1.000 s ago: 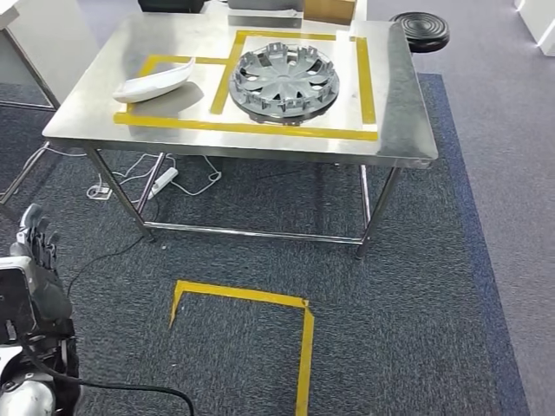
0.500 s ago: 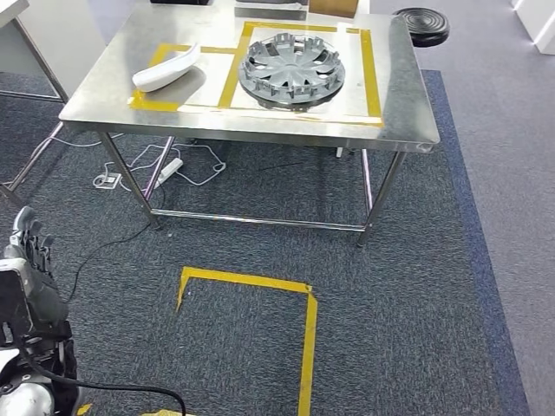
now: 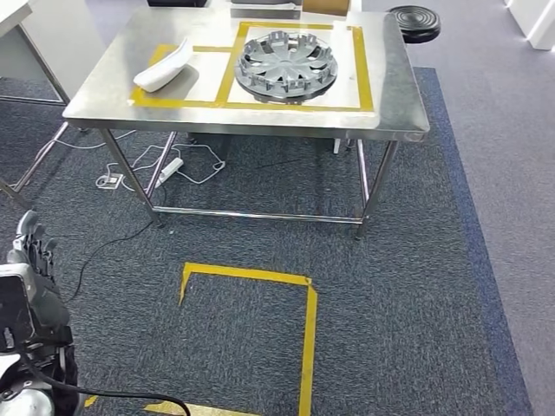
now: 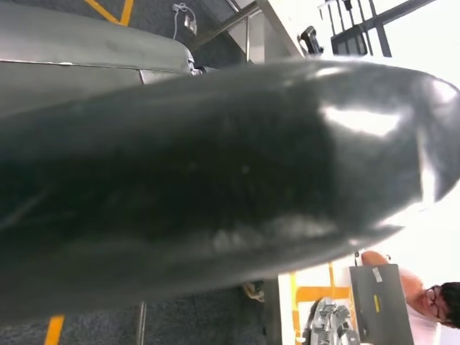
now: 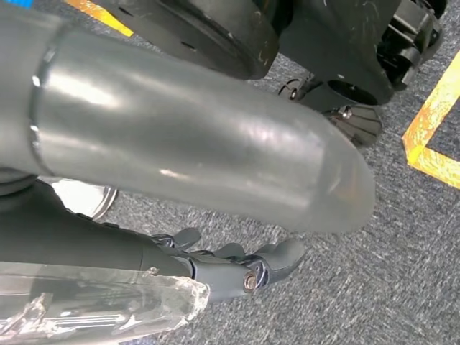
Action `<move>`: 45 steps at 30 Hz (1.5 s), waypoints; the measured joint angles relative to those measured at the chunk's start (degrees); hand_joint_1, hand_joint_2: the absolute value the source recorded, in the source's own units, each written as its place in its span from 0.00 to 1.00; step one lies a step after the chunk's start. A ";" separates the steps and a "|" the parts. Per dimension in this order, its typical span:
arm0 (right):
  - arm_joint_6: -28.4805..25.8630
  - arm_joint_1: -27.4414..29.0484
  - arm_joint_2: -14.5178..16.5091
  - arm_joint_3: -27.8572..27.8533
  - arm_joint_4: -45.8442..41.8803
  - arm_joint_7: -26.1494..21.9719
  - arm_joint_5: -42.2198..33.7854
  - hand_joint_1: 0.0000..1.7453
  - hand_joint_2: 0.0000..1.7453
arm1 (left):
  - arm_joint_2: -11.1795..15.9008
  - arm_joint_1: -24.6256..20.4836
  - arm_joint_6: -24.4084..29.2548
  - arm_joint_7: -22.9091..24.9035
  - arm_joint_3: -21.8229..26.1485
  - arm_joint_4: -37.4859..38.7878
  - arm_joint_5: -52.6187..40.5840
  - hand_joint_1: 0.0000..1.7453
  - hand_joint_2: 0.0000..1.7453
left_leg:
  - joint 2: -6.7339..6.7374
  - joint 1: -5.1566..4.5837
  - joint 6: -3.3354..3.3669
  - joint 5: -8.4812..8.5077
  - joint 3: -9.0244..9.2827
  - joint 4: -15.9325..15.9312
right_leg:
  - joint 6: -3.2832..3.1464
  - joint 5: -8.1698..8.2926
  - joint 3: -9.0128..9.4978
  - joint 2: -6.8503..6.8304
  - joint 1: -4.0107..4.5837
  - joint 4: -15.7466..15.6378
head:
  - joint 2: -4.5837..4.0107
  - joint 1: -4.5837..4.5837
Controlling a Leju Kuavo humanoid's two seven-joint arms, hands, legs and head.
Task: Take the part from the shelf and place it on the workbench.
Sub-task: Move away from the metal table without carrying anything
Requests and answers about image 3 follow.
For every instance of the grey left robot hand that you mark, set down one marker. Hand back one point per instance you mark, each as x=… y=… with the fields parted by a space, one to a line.
x=43 y=298

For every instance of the white panel cabinet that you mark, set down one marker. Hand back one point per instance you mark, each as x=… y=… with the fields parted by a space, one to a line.
x=73 y=46

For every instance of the black round stool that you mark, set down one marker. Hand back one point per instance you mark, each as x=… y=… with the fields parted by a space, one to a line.
x=414 y=23

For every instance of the short yellow tape strip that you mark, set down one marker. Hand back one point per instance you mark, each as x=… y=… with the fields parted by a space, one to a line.
x=182 y=409

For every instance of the brown cardboard box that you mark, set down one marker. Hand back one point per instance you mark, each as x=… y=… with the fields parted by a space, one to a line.
x=325 y=7

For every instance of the yellow floor tape square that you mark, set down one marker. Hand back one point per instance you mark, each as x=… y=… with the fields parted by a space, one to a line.
x=309 y=344

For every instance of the steel table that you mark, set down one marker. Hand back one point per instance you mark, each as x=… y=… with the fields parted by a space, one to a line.
x=13 y=14

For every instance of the white desk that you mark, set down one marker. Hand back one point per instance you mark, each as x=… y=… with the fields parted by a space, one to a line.
x=356 y=4

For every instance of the white block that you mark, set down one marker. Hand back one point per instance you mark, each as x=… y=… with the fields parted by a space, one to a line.
x=533 y=20

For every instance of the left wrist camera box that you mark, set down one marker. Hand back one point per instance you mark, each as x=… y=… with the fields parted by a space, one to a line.
x=15 y=310

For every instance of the white power strip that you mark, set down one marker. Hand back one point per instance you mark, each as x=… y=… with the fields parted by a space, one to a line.
x=170 y=169

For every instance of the white curved panel part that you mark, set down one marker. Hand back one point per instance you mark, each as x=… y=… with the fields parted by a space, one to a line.
x=164 y=69

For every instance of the black zip case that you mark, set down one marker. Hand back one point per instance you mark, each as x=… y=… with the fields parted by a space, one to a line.
x=177 y=3

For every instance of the steel workbench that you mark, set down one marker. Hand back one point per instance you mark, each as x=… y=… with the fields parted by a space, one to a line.
x=108 y=86

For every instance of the grey wheel hubcap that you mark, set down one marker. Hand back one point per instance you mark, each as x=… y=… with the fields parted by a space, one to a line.
x=286 y=66

